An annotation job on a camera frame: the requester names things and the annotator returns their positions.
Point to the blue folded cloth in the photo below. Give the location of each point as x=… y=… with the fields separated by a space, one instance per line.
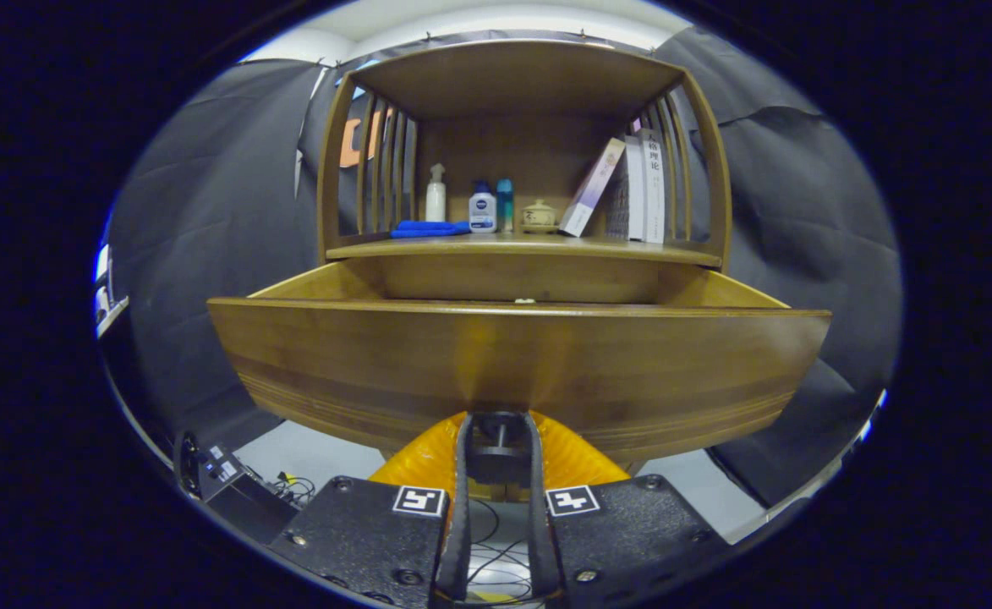
x=428 y=228

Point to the white book with black print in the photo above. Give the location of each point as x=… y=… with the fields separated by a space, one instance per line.
x=654 y=186

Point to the white bottle with blue cap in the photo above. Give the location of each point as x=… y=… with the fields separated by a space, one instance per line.
x=482 y=210

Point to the wooden countertop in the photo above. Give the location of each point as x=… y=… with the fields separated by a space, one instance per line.
x=512 y=245

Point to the purple and white book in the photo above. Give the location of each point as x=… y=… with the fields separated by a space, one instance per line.
x=593 y=186

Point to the dark patterned book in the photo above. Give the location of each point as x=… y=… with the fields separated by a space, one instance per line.
x=618 y=207

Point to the black box device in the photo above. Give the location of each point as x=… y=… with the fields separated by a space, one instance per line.
x=238 y=499

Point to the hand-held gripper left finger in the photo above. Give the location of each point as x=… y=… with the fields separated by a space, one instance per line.
x=360 y=533

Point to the teal slim bottle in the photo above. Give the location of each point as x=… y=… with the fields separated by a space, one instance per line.
x=505 y=203

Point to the cream lidded tea cup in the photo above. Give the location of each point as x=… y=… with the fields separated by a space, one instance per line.
x=539 y=215

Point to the white blurry object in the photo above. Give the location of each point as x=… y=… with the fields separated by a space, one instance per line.
x=105 y=304

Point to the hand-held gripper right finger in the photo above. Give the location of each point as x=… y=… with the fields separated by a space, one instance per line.
x=622 y=533

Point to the white pump bottle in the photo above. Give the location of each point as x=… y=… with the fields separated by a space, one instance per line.
x=435 y=199

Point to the plain white book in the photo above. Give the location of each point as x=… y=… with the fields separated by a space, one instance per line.
x=635 y=190

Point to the wooden drawer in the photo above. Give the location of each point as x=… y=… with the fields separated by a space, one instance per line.
x=462 y=364

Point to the wooden cabinet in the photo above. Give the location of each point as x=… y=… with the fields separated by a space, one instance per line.
x=512 y=85

